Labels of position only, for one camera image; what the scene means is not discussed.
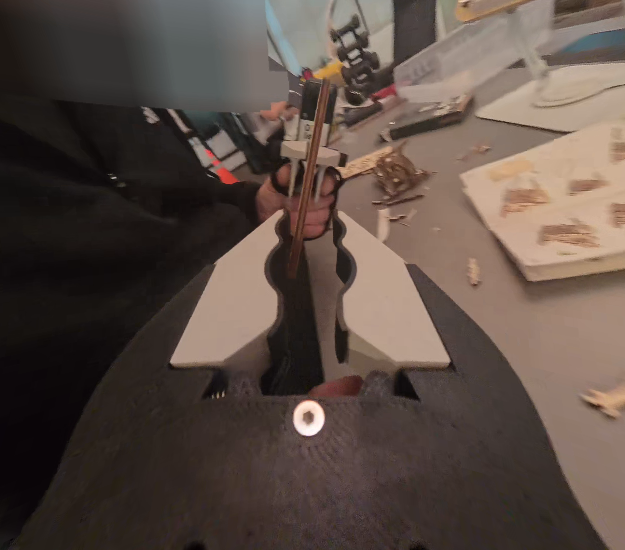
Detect clear plastic organizer box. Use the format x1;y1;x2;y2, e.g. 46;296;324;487
392;20;518;104

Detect black office chair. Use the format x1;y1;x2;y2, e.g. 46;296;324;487
392;0;438;68

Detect illustrated instruction booklet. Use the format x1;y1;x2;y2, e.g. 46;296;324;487
459;123;625;282

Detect person's left hand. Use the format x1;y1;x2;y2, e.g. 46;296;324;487
256;178;338;241

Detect wooden parts sheet gear wheels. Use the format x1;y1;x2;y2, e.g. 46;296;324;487
337;146;397;181

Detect yellow storage bin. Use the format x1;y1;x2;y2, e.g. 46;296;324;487
312;61;345;84

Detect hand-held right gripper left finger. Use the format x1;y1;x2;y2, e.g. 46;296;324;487
170;211;287;369

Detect white document stand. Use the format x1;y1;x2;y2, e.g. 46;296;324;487
454;0;625;133

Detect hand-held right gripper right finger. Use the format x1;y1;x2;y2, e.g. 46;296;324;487
333;211;451;372

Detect black cardboard box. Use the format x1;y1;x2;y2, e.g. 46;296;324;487
380;93;475;142

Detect wooden parts sheet round holes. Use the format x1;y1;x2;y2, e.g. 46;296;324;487
287;79;330;279

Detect wooden mechanical model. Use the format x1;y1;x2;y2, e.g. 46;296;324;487
372;142;431;198

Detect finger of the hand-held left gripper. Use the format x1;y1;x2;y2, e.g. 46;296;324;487
314;146;351;205
280;142;310;198

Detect long notched wooden bar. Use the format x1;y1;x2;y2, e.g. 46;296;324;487
580;383;625;418

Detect person's left forearm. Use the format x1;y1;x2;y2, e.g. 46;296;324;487
186;176;267;263

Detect black dumbbell rack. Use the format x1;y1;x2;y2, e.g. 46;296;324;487
328;14;382;105

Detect orange traffic cone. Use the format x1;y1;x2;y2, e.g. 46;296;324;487
204;146;241;186

